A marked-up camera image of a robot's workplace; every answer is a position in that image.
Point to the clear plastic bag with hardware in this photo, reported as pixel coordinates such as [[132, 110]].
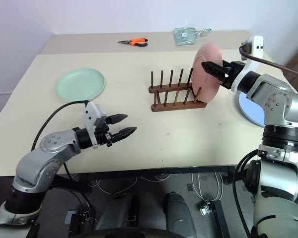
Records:
[[185, 36]]

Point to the pink plate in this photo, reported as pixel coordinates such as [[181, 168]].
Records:
[[204, 86]]

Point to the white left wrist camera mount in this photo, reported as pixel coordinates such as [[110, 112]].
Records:
[[92, 114]]

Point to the dark rounded grey shape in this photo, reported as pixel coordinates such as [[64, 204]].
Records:
[[178, 215], [119, 213]]

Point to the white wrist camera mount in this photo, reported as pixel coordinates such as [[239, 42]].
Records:
[[258, 47], [92, 114]]

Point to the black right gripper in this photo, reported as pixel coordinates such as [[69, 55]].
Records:
[[234, 70]]

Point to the wooden dish rack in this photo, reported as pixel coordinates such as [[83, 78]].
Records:
[[175, 105]]

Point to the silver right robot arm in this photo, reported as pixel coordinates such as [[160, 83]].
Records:
[[278, 99]]

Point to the green plate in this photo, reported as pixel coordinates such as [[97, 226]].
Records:
[[80, 84]]

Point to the small clear plastic packet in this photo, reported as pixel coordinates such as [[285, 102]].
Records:
[[204, 31]]

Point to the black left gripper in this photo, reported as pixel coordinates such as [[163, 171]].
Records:
[[102, 132]]

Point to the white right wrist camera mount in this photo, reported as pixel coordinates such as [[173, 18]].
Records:
[[258, 47]]

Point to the blue plate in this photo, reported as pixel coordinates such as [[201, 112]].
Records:
[[250, 109]]

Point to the small metal clip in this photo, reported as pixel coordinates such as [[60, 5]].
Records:
[[206, 210]]

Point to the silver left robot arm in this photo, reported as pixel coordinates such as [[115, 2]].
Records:
[[39, 161]]

